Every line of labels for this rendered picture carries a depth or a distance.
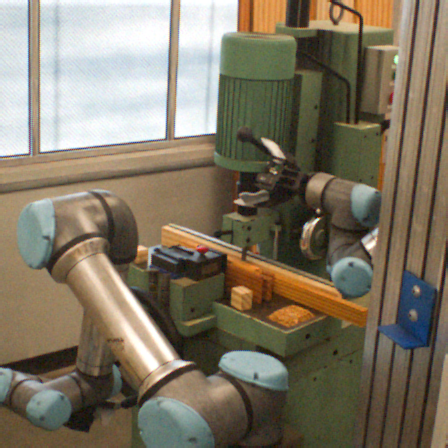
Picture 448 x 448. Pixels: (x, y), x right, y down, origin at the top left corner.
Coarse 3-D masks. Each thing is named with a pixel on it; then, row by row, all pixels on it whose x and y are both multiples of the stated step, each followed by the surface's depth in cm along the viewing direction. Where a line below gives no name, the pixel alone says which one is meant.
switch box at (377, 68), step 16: (368, 48) 220; (384, 48) 219; (368, 64) 221; (384, 64) 218; (368, 80) 221; (384, 80) 219; (368, 96) 222; (384, 96) 221; (368, 112) 223; (384, 112) 223
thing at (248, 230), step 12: (228, 216) 219; (240, 216) 220; (252, 216) 220; (264, 216) 221; (276, 216) 224; (228, 228) 220; (240, 228) 217; (252, 228) 219; (264, 228) 222; (228, 240) 220; (240, 240) 217; (252, 240) 220; (264, 240) 223
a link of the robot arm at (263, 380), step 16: (240, 352) 153; (256, 352) 155; (224, 368) 147; (240, 368) 146; (256, 368) 147; (272, 368) 148; (240, 384) 145; (256, 384) 145; (272, 384) 146; (256, 400) 145; (272, 400) 147; (256, 416) 145; (272, 416) 148; (256, 432) 148; (272, 432) 149
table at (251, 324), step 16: (224, 304) 210; (256, 304) 211; (272, 304) 211; (288, 304) 212; (176, 320) 207; (192, 320) 207; (208, 320) 209; (224, 320) 210; (240, 320) 206; (256, 320) 203; (272, 320) 203; (320, 320) 205; (336, 320) 210; (240, 336) 207; (256, 336) 203; (272, 336) 200; (288, 336) 197; (304, 336) 202; (320, 336) 207; (288, 352) 199
